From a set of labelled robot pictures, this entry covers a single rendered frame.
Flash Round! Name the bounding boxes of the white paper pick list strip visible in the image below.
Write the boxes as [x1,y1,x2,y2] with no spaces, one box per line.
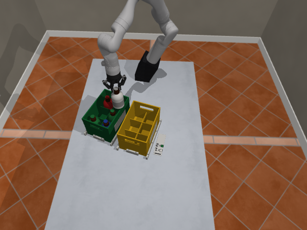
[153,134,166,156]

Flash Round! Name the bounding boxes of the blue bottle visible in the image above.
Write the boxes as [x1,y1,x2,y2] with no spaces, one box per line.
[102,119,110,128]

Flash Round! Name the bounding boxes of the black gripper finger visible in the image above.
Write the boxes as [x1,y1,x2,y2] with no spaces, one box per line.
[116,75,126,91]
[102,79,114,93]

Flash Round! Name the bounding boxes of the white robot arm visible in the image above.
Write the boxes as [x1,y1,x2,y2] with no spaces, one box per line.
[97,0,178,76]

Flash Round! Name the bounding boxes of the yellow crate with dividers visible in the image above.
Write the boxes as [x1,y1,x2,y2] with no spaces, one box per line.
[117,105,160,156]

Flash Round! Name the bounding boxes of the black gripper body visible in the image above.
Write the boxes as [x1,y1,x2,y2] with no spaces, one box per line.
[106,73,122,84]

